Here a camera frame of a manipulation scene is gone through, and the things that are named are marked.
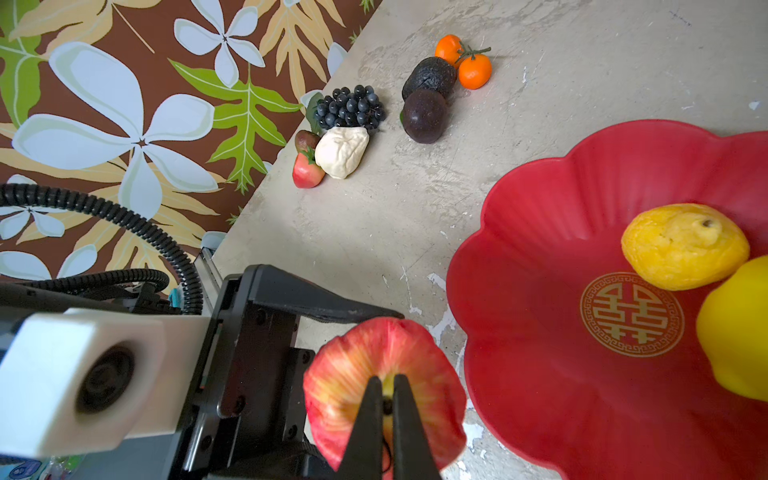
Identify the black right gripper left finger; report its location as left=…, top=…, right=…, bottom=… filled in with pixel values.
left=335, top=376, right=383, bottom=480

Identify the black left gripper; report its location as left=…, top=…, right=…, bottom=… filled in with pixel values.
left=167, top=265, right=405, bottom=479

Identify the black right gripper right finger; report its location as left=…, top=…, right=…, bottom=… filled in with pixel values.
left=392, top=374, right=441, bottom=480

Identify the red apple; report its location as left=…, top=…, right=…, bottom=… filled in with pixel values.
left=303, top=317, right=467, bottom=470

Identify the dark purple passion fruit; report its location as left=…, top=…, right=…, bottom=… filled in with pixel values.
left=402, top=89, right=448, bottom=144

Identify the small yellow orange fruit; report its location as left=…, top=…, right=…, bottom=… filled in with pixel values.
left=621, top=203, right=750, bottom=291

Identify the yellow lemon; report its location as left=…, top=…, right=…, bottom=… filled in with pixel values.
left=696, top=256, right=767, bottom=401

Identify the red flower-shaped fruit bowl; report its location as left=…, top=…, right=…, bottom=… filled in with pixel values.
left=447, top=120, right=767, bottom=479

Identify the red strawberry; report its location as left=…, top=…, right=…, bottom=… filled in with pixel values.
left=292, top=152, right=326, bottom=189

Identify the white garlic bulb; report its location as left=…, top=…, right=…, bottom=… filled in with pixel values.
left=315, top=127, right=370, bottom=180

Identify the black grape bunch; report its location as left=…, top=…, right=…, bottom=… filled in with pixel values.
left=305, top=84, right=388, bottom=134

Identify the dark avocado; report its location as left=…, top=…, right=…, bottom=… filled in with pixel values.
left=402, top=56, right=458, bottom=100

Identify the orange tangerine pair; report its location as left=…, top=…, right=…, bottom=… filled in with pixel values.
left=435, top=34, right=492, bottom=90

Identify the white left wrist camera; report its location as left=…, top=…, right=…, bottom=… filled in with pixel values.
left=1, top=308, right=210, bottom=459

